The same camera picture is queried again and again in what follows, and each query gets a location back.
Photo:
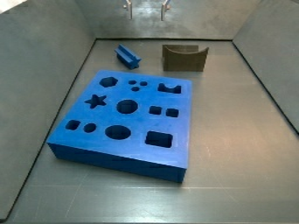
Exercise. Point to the blue star prism object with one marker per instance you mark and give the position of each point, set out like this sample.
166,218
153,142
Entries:
127,57

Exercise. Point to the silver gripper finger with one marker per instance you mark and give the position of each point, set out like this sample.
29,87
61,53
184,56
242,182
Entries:
165,8

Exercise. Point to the blue shape sorter block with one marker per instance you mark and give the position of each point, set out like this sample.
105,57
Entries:
129,124

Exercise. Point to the dark curved fixture stand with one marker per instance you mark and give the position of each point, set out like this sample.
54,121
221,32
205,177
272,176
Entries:
184,58

